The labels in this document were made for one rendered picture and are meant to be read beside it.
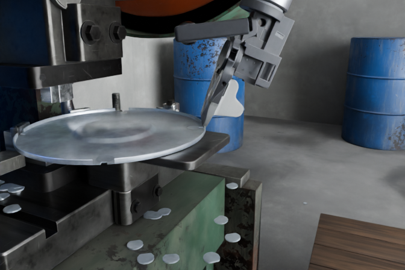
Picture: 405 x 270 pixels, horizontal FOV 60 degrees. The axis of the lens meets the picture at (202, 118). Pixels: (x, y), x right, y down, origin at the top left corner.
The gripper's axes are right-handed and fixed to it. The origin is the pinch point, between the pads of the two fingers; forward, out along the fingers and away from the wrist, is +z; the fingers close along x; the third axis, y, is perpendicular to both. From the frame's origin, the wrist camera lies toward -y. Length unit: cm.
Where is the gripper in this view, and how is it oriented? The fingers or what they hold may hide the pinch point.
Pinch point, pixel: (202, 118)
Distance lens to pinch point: 58.4
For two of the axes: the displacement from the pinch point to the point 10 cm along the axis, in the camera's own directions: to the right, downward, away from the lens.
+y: 9.2, 3.5, 1.6
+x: -0.8, -2.4, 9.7
